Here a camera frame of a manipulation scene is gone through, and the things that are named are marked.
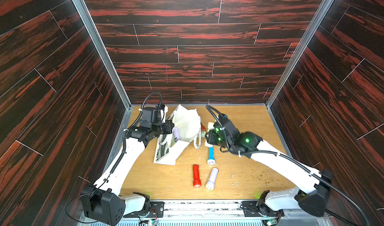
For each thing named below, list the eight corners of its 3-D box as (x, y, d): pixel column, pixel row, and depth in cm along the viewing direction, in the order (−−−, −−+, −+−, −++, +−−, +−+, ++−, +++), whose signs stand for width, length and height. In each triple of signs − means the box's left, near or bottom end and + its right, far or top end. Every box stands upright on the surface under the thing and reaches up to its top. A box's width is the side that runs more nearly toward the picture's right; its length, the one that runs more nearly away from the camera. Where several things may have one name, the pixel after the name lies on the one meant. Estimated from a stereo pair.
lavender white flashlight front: (204, 188, 82) (205, 186, 80) (212, 168, 89) (212, 166, 87) (212, 191, 81) (213, 190, 79) (219, 171, 88) (219, 169, 86)
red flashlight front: (193, 187, 82) (193, 185, 80) (193, 166, 90) (193, 164, 88) (201, 187, 82) (201, 185, 80) (200, 166, 90) (200, 164, 88)
